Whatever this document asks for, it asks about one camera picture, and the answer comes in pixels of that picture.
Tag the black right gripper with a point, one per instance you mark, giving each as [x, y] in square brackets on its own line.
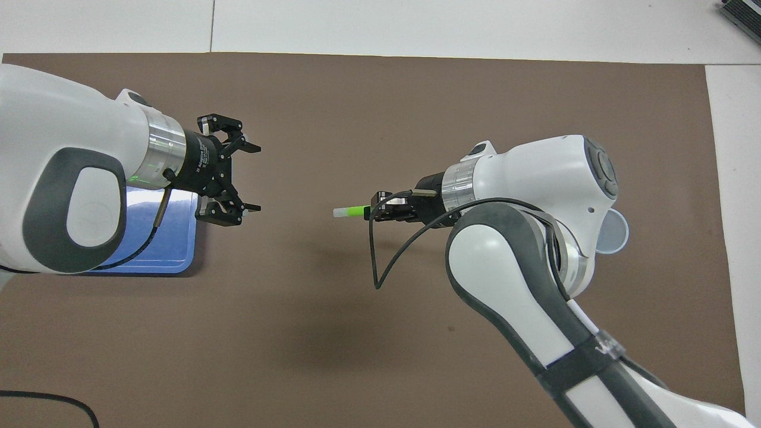
[431, 205]

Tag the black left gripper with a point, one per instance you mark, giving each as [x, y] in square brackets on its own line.
[202, 163]

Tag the green highlighter pen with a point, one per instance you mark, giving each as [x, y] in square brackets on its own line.
[357, 210]

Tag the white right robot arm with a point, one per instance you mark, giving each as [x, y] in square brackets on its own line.
[535, 172]

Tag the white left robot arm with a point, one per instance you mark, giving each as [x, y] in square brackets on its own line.
[53, 119]

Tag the blue plastic tray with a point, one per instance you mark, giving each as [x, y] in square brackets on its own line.
[172, 249]

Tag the brown paper table mat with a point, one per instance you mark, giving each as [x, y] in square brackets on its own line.
[333, 333]

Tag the translucent plastic cup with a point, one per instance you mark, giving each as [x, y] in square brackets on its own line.
[615, 235]

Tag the grey ribbed device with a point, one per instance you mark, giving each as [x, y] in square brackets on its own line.
[743, 12]

